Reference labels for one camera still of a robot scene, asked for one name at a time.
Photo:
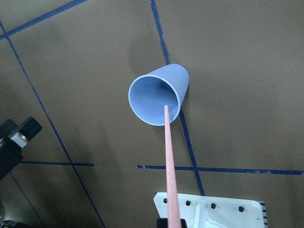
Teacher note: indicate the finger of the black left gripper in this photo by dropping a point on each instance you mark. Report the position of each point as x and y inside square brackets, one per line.
[25, 132]

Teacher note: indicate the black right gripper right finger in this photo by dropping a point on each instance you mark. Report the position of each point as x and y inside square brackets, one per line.
[183, 223]

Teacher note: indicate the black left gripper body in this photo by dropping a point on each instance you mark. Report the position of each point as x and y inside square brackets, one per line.
[10, 152]

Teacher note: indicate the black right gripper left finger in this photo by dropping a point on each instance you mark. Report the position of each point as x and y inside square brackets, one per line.
[162, 223]

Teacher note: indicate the pink chopstick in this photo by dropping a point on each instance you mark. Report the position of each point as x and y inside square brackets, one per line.
[174, 220]

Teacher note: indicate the blue ribbed plastic cup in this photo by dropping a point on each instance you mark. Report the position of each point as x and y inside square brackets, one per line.
[149, 93]

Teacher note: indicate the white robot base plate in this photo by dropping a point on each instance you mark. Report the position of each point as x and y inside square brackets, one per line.
[215, 212]

